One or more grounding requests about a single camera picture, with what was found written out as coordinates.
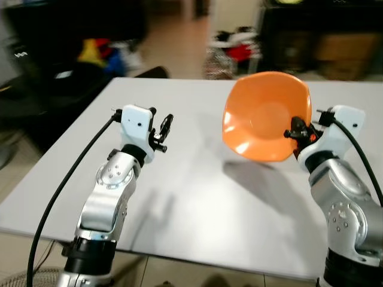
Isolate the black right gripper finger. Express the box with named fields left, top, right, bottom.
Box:
left=284, top=118, right=306, bottom=141

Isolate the orange plastic bowl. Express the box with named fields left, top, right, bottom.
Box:
left=222, top=71, right=312, bottom=163

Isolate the black chair back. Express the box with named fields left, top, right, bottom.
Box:
left=133, top=66, right=170, bottom=80

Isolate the blue toy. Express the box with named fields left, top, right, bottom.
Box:
left=108, top=48, right=130, bottom=76

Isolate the brown cardboard box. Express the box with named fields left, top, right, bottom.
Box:
left=315, top=32, right=367, bottom=79

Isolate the black cabinet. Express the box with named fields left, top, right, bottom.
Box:
left=260, top=2, right=383, bottom=77

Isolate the basket of colourful items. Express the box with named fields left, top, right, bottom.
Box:
left=206, top=26, right=263, bottom=80

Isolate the yellow toy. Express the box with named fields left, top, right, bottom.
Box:
left=77, top=38, right=104, bottom=65

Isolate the dark desk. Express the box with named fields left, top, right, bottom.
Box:
left=0, top=0, right=148, bottom=153

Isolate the white floor fan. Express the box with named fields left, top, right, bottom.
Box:
left=0, top=267, right=64, bottom=287

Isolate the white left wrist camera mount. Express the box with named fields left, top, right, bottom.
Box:
left=121, top=105, right=155, bottom=163

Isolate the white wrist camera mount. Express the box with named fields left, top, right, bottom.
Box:
left=121, top=105, right=155, bottom=163
left=297, top=105, right=366, bottom=169

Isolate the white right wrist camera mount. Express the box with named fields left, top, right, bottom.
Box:
left=297, top=105, right=366, bottom=169

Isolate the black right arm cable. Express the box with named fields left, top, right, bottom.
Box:
left=322, top=115, right=383, bottom=208

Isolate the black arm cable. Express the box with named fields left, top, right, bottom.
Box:
left=26, top=112, right=124, bottom=283
left=322, top=115, right=383, bottom=208

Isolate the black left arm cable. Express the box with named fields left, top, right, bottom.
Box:
left=26, top=112, right=124, bottom=283

